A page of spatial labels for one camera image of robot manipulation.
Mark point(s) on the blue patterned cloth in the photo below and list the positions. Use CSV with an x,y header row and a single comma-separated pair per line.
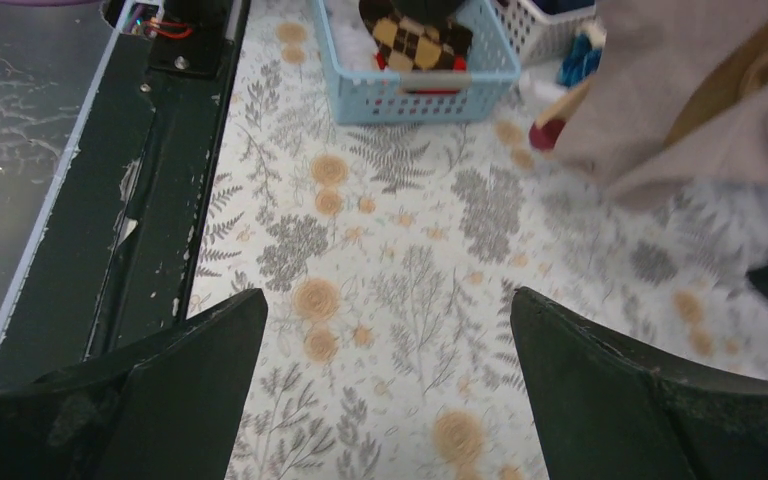
x,y
584,56

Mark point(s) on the pile of socks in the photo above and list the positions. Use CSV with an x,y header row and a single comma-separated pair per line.
x,y
401,36

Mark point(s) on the blue laundry basket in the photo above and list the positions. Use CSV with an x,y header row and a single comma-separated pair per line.
x,y
381,97

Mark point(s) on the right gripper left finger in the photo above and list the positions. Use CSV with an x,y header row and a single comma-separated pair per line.
x,y
165,407

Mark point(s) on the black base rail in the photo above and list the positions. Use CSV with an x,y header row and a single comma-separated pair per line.
x,y
112,253

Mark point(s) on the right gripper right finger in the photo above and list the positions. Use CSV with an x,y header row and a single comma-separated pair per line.
x,y
607,406

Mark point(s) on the white laundry basket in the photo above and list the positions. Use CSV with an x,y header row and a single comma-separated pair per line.
x,y
536,36

